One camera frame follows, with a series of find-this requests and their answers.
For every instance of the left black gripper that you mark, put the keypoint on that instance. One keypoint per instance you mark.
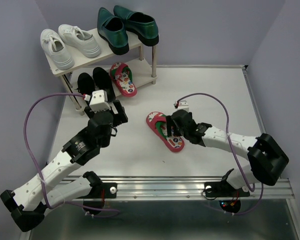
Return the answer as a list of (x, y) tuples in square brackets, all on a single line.
[(120, 117)]

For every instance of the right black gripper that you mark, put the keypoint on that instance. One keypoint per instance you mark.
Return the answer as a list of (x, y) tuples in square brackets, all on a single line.
[(169, 122)]

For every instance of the pink patterned sandal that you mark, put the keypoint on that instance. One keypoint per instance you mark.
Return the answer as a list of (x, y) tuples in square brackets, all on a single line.
[(158, 124), (122, 76)]

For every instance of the black lace shoe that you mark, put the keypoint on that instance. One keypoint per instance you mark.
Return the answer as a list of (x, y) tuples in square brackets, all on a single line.
[(103, 81), (85, 84)]

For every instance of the green loafer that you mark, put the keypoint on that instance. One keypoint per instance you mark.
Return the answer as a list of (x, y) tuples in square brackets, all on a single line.
[(139, 23), (111, 29)]

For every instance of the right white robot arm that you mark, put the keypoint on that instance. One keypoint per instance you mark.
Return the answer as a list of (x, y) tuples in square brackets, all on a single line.
[(266, 159)]

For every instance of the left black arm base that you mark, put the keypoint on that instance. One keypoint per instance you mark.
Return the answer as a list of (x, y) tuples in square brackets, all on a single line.
[(89, 192)]

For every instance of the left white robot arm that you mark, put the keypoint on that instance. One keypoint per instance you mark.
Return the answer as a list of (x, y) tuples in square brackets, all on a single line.
[(29, 204)]

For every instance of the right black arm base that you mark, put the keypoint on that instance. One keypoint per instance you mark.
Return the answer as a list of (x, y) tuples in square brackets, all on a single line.
[(230, 202)]

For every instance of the white two-tier shoe shelf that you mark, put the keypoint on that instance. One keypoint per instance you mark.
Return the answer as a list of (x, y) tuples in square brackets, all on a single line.
[(142, 72)]

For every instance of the right white sneaker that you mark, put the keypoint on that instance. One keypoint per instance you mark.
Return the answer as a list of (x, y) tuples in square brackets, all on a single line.
[(80, 39)]

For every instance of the white sneaker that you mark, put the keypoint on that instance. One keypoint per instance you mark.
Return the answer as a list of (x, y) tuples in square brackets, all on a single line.
[(80, 39), (54, 47)]

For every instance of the left white sneaker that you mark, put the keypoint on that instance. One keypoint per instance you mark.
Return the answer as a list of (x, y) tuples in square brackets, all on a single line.
[(54, 47)]

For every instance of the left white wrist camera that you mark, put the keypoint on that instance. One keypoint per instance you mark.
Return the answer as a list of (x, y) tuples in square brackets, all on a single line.
[(99, 101)]

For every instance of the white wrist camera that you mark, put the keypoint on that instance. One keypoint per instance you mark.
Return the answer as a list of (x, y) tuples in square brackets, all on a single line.
[(182, 105), (99, 101)]

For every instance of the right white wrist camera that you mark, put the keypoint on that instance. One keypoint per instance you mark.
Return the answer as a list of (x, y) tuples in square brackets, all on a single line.
[(182, 105)]

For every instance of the aluminium mounting rail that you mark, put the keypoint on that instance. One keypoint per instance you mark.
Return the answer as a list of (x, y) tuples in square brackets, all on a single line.
[(178, 188)]

